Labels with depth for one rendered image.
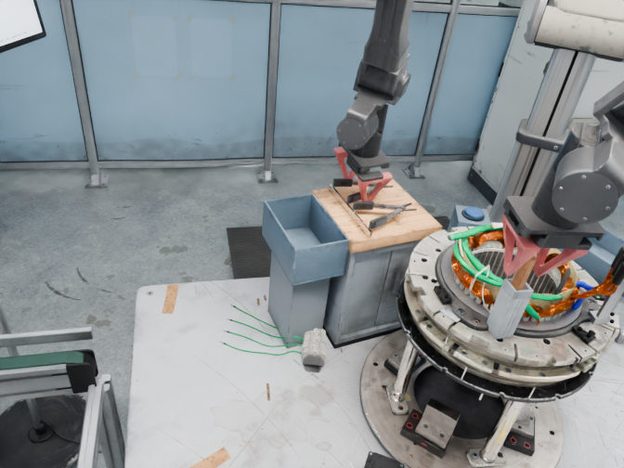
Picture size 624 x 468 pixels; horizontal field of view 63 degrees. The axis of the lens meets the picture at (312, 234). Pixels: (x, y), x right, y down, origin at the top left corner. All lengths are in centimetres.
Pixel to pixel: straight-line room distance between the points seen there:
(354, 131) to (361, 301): 37
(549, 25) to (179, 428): 102
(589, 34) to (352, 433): 87
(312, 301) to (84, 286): 161
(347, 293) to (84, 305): 158
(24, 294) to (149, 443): 163
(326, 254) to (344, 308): 15
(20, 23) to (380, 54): 80
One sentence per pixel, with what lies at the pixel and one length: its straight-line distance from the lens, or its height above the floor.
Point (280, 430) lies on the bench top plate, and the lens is 99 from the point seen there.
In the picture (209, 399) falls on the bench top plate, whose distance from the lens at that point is 103.
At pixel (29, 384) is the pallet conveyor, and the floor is 71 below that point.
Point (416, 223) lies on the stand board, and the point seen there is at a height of 107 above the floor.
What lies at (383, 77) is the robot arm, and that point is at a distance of 90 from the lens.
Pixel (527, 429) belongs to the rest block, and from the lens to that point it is 106.
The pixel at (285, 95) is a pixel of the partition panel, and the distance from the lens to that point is 303.
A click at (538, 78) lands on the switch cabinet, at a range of 308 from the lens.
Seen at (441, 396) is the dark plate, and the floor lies 78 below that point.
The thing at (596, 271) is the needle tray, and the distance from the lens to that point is 112.
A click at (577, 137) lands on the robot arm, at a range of 61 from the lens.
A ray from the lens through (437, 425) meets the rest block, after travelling 98.
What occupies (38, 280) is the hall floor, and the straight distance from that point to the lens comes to 259.
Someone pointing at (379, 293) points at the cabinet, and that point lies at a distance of 107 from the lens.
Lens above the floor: 161
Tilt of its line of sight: 35 degrees down
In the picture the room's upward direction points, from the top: 7 degrees clockwise
